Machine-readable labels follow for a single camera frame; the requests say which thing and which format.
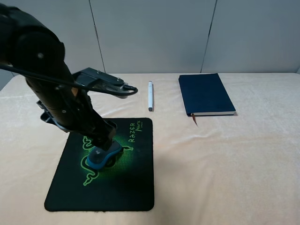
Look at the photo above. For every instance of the brown ribbon bookmark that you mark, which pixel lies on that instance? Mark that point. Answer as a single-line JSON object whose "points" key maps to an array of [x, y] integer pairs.
{"points": [[194, 119]]}

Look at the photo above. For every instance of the grey blue wireless mouse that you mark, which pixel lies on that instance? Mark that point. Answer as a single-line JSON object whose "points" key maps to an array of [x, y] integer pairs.
{"points": [[98, 157]]}

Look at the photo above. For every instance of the white marker pen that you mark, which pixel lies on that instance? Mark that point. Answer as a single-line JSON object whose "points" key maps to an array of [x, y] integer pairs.
{"points": [[150, 96]]}

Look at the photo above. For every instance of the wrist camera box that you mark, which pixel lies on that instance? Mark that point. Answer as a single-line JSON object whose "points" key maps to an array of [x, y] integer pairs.
{"points": [[99, 80]]}

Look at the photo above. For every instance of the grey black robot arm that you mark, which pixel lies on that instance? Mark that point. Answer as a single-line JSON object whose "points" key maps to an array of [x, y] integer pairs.
{"points": [[27, 45]]}

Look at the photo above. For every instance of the dark blue notebook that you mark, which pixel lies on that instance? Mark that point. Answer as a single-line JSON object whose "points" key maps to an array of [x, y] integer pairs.
{"points": [[205, 95]]}

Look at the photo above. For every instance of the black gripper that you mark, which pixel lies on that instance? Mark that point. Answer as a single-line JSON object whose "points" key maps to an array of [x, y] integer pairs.
{"points": [[71, 111]]}

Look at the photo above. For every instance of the black green Razer mouse pad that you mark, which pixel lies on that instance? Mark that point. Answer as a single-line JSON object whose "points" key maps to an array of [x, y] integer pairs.
{"points": [[126, 183]]}

